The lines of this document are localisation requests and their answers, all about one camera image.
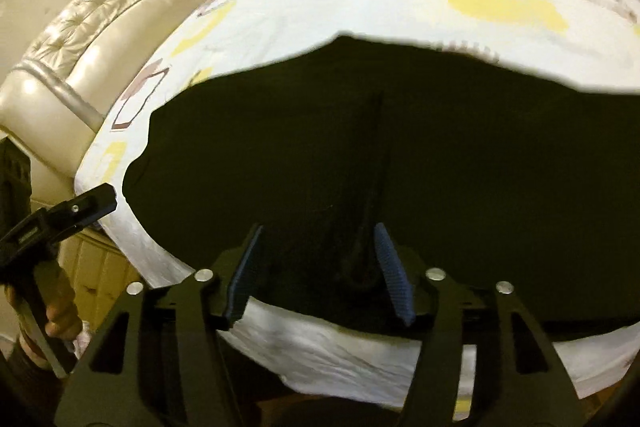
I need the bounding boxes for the person left hand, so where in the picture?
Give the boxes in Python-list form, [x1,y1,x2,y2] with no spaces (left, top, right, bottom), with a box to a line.
[36,261,82,341]

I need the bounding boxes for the cream tufted leather headboard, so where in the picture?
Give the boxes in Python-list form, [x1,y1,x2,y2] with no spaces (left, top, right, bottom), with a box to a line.
[1,0,205,206]

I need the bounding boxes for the patterned white bed sheet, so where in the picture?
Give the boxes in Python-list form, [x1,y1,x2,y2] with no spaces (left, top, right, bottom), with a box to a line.
[76,0,639,426]

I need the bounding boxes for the black pants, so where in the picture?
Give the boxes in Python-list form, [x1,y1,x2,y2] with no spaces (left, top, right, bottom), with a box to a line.
[122,37,639,340]

